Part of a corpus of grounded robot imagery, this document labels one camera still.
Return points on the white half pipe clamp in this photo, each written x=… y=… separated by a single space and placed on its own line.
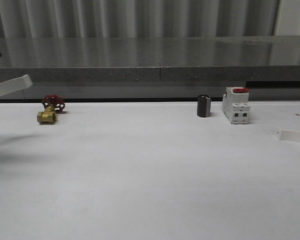
x=287 y=135
x=15 y=84

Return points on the grey pleated curtain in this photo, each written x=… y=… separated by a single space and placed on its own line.
x=148 y=18

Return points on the brass valve red handwheel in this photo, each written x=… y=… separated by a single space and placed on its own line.
x=52 y=104

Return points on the dark brown cylindrical capacitor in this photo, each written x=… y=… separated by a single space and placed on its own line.
x=203 y=106

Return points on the grey stone counter shelf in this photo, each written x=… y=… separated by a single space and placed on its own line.
x=153 y=68

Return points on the white circuit breaker red switch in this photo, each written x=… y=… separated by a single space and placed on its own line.
x=235 y=105

